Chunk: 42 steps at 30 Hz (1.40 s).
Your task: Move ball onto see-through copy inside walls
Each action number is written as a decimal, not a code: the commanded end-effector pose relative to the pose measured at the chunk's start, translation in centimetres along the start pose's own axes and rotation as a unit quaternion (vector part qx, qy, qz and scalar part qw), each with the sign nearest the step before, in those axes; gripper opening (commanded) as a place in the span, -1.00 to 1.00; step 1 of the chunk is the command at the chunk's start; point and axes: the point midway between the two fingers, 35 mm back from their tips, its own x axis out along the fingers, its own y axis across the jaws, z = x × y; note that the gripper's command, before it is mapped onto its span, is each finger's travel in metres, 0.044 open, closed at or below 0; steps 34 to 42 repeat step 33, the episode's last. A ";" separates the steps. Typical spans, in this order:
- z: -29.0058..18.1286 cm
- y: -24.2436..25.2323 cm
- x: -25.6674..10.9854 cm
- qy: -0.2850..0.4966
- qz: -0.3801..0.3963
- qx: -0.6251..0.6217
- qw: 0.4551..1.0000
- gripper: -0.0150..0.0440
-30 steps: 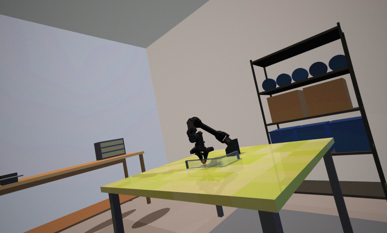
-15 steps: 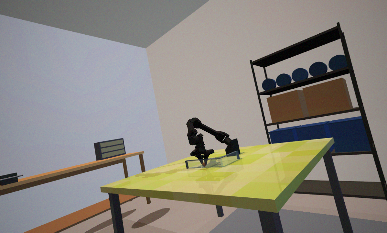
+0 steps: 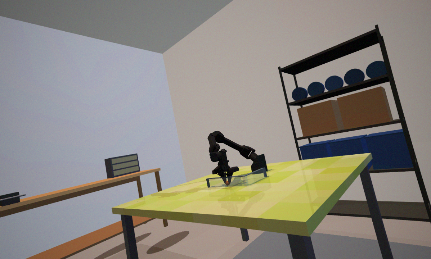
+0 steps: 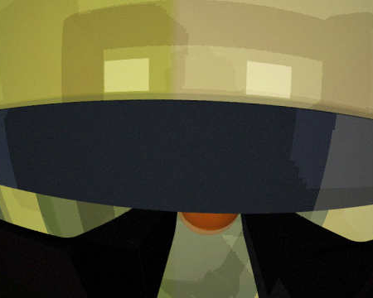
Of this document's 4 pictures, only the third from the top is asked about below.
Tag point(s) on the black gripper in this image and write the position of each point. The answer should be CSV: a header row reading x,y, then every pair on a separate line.
x,y
229,170

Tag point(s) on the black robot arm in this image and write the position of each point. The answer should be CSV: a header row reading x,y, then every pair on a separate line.
x,y
216,155

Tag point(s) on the clear low glass walls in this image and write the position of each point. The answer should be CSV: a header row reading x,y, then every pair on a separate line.
x,y
237,181

